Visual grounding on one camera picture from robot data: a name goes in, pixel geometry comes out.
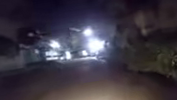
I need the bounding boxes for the group of street lamps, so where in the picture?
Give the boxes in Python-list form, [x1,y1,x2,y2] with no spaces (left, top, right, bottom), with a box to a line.
[44,22,109,64]

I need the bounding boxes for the dark asphalt road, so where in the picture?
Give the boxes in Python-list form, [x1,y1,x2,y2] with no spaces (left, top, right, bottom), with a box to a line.
[0,42,177,100]

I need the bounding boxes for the roadside bushes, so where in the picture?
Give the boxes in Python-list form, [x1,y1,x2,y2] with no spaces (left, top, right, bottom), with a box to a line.
[110,1,177,85]

